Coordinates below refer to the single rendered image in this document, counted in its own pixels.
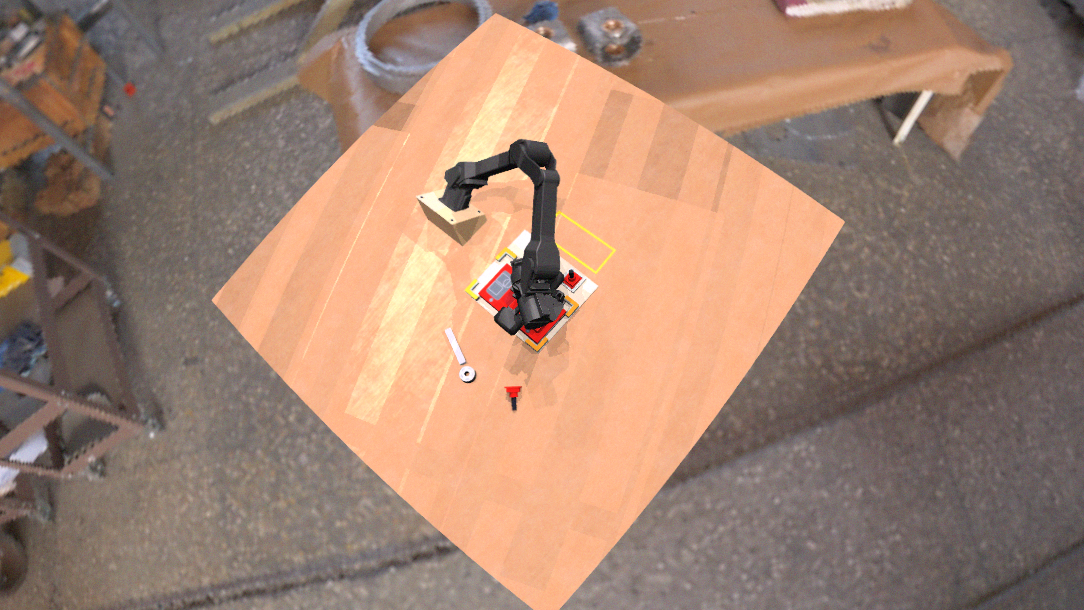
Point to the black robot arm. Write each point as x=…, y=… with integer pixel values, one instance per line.
x=539, y=304

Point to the grey flat bar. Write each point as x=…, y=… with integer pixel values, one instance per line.
x=455, y=346

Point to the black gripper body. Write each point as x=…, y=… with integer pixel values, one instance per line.
x=511, y=321

